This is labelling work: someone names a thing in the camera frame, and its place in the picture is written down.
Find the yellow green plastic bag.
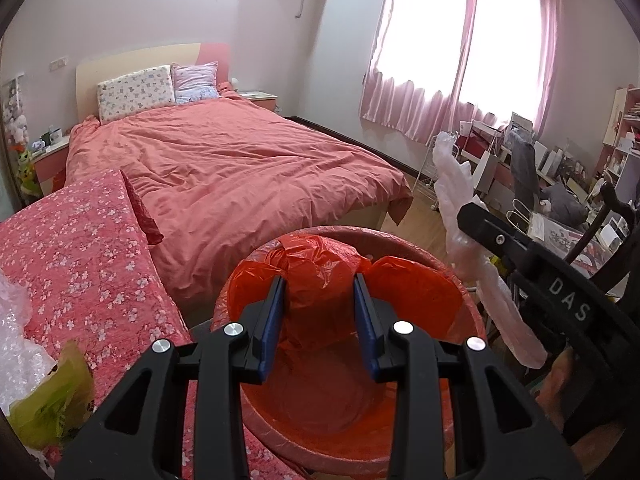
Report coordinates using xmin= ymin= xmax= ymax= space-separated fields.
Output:
xmin=8 ymin=340 xmax=94 ymax=451

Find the hanging plush toy organizer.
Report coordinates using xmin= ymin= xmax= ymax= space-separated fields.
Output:
xmin=1 ymin=75 xmax=42 ymax=205

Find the bubble wrap sheet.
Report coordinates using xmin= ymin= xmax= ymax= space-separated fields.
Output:
xmin=0 ymin=274 xmax=55 ymax=416

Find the pink striped pillow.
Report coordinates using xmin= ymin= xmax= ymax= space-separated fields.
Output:
xmin=170 ymin=62 xmax=219 ymax=105

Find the beige wooden headboard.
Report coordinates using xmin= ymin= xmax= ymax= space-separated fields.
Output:
xmin=76 ymin=42 xmax=231 ymax=122

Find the cluttered desk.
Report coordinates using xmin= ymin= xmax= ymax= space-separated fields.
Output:
xmin=456 ymin=112 xmax=632 ymax=281

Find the pink left nightstand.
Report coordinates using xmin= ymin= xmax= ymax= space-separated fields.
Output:
xmin=34 ymin=136 xmax=70 ymax=195

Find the red laundry basket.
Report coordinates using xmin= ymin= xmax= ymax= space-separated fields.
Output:
xmin=241 ymin=226 xmax=486 ymax=479

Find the white floral pillow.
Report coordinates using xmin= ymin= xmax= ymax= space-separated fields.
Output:
xmin=96 ymin=65 xmax=175 ymax=124

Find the pink window curtain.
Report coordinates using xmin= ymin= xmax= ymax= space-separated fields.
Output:
xmin=360 ymin=0 xmax=562 ymax=143

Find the translucent white plastic bag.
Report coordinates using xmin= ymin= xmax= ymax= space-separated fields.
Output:
xmin=432 ymin=131 xmax=548 ymax=370

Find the bed with salmon duvet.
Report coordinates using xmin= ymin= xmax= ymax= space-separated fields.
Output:
xmin=66 ymin=89 xmax=412 ymax=316

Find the right nightstand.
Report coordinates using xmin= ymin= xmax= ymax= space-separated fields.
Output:
xmin=239 ymin=90 xmax=278 ymax=112

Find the red plastic bag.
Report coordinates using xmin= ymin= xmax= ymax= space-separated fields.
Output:
xmin=214 ymin=233 xmax=482 ymax=463

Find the pink white bookshelf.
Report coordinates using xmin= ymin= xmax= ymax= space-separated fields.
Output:
xmin=596 ymin=84 xmax=640 ymax=206

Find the red floral bed cover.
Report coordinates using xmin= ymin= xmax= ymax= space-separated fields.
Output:
xmin=1 ymin=169 xmax=191 ymax=403

